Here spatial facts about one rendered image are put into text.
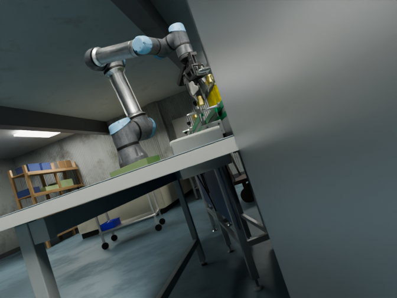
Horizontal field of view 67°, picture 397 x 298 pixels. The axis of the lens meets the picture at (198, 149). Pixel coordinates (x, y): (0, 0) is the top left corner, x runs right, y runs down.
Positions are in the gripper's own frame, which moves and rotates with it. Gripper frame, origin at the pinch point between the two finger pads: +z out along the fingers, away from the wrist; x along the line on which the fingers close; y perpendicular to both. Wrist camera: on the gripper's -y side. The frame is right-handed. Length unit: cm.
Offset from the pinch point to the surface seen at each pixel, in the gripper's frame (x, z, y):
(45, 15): 19, -183, -216
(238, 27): -58, 13, 79
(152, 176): -59, 27, 44
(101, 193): -68, 27, 34
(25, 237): -83, 31, 12
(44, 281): -82, 43, 12
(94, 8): 71, -182, -199
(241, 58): -57, 17, 77
